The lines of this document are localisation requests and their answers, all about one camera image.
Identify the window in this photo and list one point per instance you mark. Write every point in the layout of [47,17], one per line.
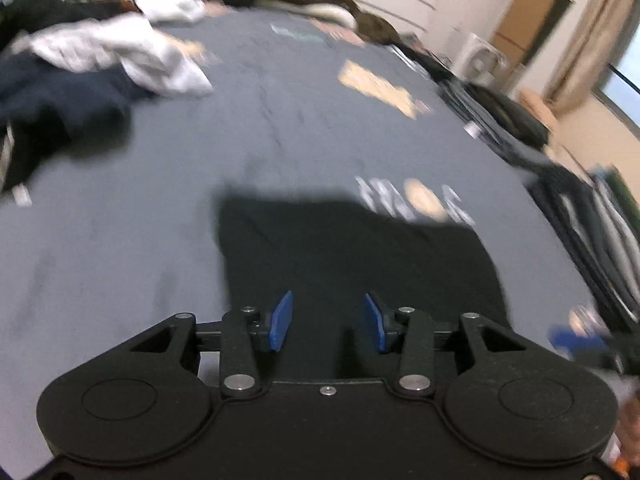
[622,95]

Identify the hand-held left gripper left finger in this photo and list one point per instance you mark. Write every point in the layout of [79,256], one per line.
[281,322]

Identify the white sweatshirt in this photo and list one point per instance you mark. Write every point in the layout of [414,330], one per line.
[167,5]

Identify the grey quilted blanket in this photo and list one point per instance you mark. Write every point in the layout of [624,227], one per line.
[250,135]

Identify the tabby cat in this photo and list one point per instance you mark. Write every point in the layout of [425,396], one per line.
[377,27]

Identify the white fan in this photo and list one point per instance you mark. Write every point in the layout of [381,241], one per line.
[480,60]

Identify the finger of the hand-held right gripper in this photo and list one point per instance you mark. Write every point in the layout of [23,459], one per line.
[580,342]

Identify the navy garment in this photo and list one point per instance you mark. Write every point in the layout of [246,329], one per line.
[55,105]

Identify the navy dotted cloth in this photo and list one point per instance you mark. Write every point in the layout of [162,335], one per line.
[580,230]

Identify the cardboard roll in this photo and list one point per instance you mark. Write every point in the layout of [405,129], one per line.
[532,10]

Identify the dark green folded garment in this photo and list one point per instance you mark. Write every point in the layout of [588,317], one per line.
[510,112]

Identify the light grey shirt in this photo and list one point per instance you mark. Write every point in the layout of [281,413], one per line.
[125,55]

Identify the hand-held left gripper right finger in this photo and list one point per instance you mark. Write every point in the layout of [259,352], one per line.
[375,322]

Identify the brown folded blanket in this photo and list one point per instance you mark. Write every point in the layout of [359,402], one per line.
[327,12]

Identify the black crumpled garment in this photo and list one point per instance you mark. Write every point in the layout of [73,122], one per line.
[45,12]

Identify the beige curtain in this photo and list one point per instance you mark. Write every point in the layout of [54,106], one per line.
[590,30]

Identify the black t-shirt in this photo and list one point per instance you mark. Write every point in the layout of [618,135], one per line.
[350,270]

